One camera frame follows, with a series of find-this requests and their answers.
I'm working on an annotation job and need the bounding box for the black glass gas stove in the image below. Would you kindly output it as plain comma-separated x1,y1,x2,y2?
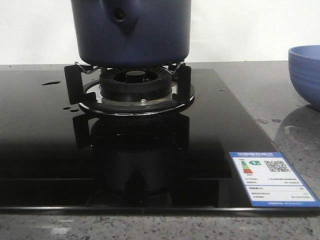
0,69,320,216

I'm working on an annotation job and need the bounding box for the dark blue pot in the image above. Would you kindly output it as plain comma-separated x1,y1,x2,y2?
71,0,191,68

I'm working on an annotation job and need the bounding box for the black pot support grate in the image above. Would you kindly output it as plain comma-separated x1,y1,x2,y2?
64,62,195,116

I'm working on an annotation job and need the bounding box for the blue plastic bowl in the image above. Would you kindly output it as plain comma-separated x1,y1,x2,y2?
288,44,320,110

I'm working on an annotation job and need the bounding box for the blue energy label sticker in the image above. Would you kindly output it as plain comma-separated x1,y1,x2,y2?
229,152,320,208

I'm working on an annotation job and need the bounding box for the black gas burner head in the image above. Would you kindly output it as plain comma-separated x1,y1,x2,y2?
99,67,172,102

